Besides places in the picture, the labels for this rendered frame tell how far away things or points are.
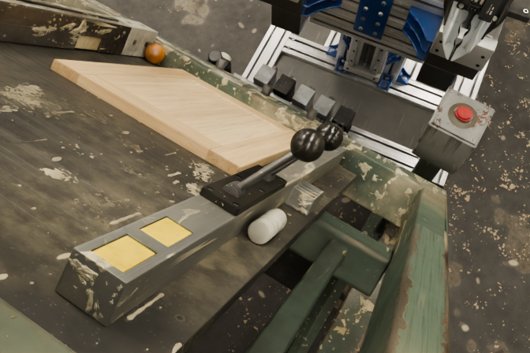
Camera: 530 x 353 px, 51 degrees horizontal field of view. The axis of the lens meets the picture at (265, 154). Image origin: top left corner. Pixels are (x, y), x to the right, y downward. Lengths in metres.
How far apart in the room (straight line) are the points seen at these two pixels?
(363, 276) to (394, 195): 0.35
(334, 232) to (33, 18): 0.65
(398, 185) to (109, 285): 0.96
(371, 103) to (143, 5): 1.17
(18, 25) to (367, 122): 1.40
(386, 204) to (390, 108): 0.92
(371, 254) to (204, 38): 1.76
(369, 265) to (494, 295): 1.31
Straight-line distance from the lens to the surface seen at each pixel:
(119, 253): 0.45
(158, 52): 1.42
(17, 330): 0.26
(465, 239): 2.29
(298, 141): 0.60
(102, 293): 0.44
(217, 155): 0.87
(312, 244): 1.01
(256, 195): 0.68
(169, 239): 0.50
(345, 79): 2.23
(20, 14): 1.08
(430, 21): 1.55
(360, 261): 1.00
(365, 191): 1.32
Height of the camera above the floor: 2.08
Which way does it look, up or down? 66 degrees down
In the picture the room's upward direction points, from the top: straight up
